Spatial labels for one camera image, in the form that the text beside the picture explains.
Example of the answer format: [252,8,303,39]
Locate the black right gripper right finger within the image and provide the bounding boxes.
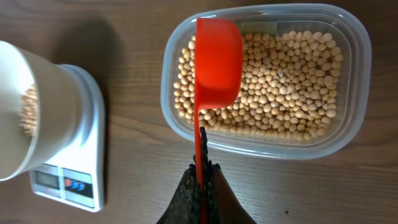
[200,127,255,224]

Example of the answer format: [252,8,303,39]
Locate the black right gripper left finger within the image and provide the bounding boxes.
[157,164,201,224]

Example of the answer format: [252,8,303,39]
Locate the red plastic measuring scoop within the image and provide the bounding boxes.
[193,17,244,224]

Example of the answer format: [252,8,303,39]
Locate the white digital kitchen scale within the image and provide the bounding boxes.
[29,64,106,212]

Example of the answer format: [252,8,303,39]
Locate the cream plastic bowl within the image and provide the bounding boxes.
[1,41,83,181]

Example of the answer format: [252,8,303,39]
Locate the soybeans in bowl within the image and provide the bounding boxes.
[19,85,38,138]

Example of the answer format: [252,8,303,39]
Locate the clear container of soybeans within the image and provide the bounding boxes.
[160,2,373,161]

